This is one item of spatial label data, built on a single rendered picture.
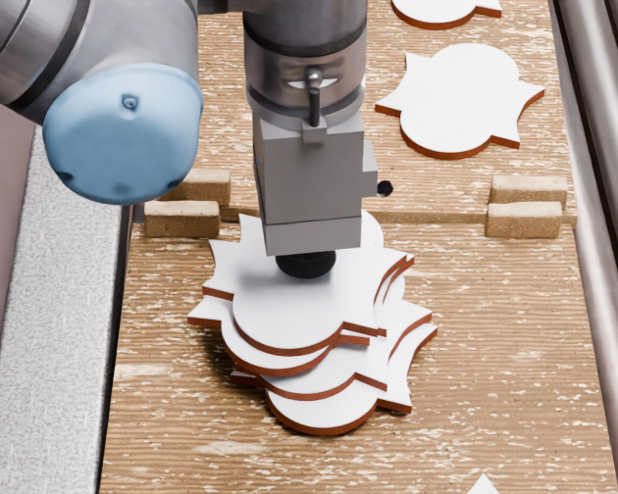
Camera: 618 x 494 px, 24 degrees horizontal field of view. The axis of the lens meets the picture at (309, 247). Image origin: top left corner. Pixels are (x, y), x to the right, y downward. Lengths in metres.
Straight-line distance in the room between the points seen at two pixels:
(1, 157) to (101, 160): 1.95
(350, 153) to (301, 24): 0.10
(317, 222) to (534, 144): 0.34
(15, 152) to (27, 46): 1.97
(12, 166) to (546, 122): 1.53
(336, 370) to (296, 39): 0.27
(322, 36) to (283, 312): 0.24
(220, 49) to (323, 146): 0.44
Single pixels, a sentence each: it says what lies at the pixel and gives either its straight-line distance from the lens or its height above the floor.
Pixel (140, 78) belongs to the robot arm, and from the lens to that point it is 0.68.
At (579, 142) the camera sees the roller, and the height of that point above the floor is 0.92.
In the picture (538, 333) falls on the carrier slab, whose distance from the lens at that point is 1.07.
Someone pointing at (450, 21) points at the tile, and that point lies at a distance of 1.33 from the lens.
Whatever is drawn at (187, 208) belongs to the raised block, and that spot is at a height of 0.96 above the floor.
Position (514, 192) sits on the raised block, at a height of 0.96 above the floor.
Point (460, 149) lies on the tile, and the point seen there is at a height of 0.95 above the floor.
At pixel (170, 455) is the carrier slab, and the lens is 0.99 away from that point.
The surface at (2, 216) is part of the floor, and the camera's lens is 2.53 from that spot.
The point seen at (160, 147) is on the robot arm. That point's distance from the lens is 0.69.
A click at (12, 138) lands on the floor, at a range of 2.67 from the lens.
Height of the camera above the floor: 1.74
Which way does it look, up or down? 46 degrees down
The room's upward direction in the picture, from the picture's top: straight up
